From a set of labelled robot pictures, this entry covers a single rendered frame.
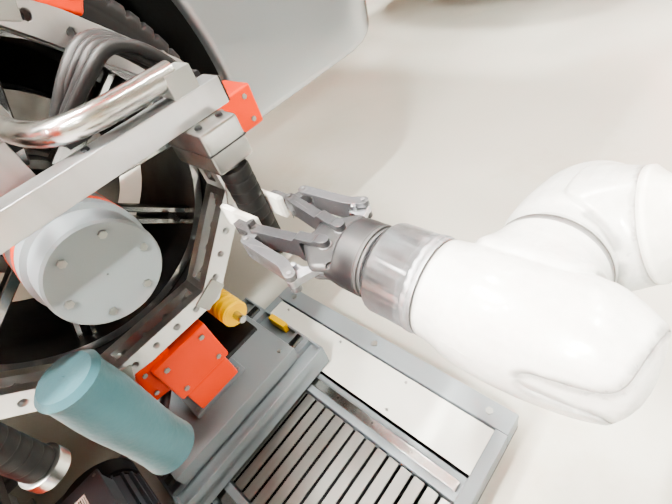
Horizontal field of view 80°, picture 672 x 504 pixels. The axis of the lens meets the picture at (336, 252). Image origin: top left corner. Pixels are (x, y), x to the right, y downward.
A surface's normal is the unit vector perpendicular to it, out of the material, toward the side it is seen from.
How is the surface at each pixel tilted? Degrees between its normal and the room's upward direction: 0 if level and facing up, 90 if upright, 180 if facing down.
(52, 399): 0
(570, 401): 79
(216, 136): 90
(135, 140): 90
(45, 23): 90
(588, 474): 0
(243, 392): 0
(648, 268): 91
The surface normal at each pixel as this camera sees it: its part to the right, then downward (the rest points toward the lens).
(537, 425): -0.25, -0.68
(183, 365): 0.73, 0.32
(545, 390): -0.55, 0.54
